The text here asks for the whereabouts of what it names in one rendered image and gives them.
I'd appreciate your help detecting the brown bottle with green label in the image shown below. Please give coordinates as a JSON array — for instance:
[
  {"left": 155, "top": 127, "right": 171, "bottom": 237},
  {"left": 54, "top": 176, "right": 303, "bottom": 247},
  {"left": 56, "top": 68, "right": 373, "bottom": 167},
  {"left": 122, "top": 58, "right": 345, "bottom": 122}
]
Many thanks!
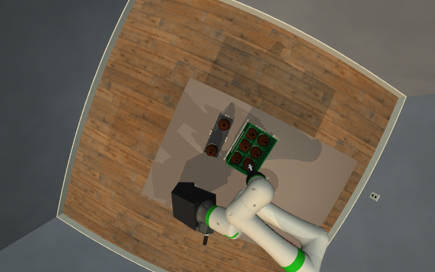
[{"left": 218, "top": 118, "right": 230, "bottom": 131}]

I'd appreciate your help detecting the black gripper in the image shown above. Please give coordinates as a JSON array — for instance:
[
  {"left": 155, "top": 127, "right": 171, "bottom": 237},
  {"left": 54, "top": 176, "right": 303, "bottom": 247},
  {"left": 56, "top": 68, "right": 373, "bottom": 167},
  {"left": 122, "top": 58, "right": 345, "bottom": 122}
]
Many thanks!
[{"left": 247, "top": 163, "right": 257, "bottom": 175}]

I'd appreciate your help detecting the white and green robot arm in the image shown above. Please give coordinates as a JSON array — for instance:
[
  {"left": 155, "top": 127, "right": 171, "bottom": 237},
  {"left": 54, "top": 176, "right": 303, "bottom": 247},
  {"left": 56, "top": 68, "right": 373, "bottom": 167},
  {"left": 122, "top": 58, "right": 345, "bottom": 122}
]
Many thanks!
[{"left": 195, "top": 172, "right": 329, "bottom": 272}]

